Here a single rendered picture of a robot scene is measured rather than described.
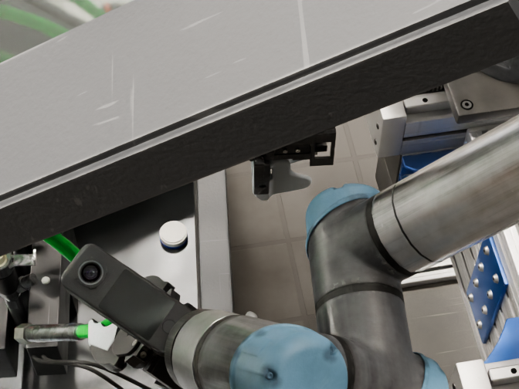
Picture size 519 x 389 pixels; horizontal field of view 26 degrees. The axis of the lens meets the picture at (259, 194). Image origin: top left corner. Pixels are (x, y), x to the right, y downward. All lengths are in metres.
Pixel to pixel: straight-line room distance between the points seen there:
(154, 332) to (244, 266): 1.58
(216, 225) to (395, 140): 0.28
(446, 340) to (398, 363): 1.34
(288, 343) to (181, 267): 0.77
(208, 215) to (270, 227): 1.12
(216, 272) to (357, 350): 0.57
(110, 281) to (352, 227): 0.21
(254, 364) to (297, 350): 0.03
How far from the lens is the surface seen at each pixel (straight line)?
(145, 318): 0.96
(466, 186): 0.88
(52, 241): 1.00
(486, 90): 1.51
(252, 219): 2.59
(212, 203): 1.48
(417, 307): 2.26
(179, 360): 0.91
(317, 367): 0.82
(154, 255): 1.58
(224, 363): 0.85
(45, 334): 1.19
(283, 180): 1.13
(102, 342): 1.06
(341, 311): 0.91
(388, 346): 0.90
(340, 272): 0.93
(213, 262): 1.43
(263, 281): 2.51
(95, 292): 0.97
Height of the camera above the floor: 2.19
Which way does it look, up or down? 56 degrees down
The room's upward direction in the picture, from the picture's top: straight up
